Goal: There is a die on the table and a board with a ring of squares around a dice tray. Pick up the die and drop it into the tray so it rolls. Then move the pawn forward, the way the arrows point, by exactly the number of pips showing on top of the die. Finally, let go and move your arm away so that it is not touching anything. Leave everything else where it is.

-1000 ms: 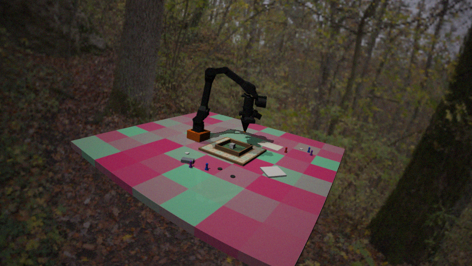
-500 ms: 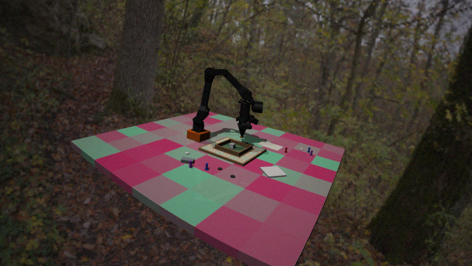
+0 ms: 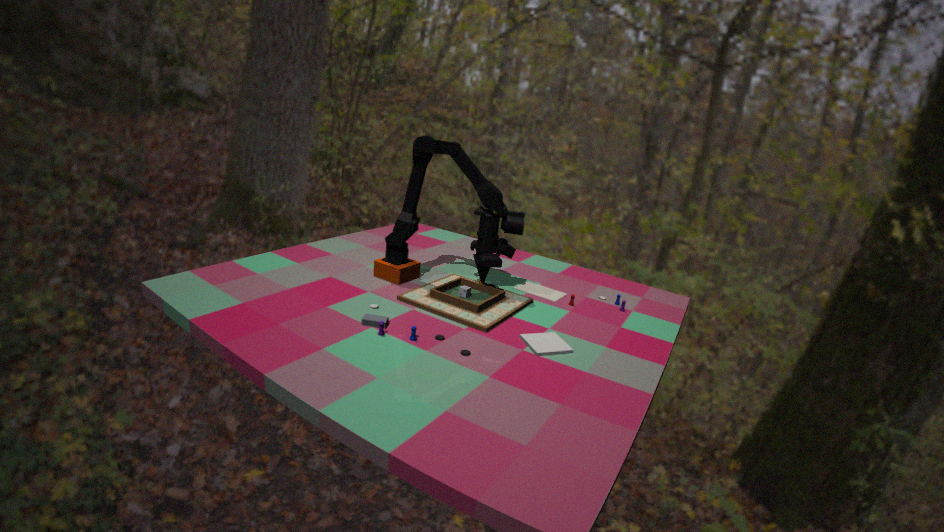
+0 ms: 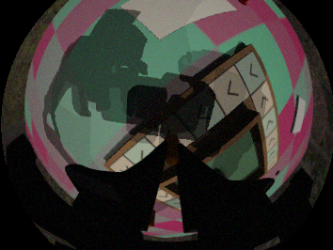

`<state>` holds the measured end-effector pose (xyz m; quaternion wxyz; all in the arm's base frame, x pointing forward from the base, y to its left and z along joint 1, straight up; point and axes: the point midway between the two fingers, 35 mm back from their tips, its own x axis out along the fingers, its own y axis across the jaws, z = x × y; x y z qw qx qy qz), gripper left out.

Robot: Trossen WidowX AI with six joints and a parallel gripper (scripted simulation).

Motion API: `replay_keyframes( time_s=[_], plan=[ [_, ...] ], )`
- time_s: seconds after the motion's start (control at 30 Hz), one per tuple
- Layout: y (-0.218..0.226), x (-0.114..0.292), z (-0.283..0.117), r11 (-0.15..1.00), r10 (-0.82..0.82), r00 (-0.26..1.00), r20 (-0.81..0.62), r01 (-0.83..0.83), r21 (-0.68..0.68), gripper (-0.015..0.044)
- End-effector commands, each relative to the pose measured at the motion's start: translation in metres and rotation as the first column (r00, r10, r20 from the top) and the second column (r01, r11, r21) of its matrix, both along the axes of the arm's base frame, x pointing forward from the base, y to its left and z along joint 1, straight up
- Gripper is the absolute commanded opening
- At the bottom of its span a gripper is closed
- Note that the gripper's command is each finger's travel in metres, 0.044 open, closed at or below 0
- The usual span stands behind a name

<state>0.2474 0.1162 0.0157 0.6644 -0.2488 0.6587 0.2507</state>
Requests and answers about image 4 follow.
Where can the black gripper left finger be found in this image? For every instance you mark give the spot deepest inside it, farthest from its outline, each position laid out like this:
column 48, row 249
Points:
column 134, row 189

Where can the red game pawn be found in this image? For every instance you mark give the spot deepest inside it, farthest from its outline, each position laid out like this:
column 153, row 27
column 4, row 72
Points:
column 243, row 1

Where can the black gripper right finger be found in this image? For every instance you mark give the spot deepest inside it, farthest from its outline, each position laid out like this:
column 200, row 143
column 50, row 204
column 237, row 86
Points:
column 205, row 193

